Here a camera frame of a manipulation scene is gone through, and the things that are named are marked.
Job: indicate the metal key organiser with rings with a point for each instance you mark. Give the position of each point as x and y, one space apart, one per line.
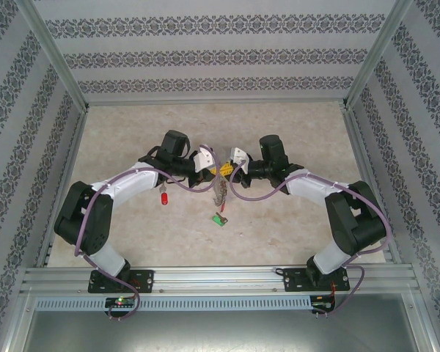
220 194

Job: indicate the key with green tag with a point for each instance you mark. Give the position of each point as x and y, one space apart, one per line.
217 220

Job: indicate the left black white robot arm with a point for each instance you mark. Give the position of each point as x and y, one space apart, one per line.
132 183

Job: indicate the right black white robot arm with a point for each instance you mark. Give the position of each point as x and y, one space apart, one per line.
355 223

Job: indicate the key with solid red tag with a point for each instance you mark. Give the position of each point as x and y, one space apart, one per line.
164 198

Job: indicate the grey metal panel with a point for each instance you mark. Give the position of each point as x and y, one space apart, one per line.
220 331

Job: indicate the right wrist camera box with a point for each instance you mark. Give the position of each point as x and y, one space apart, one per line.
239 155

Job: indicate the aluminium frame rail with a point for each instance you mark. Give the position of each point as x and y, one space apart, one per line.
73 146
212 102
358 146

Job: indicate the wide aluminium mounting rail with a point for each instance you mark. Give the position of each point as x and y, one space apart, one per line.
212 280

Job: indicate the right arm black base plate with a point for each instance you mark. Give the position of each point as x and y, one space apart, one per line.
291 282

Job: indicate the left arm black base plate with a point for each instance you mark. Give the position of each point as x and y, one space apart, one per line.
144 280

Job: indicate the aluminium frame post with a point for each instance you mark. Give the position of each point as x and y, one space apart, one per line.
55 55
377 55

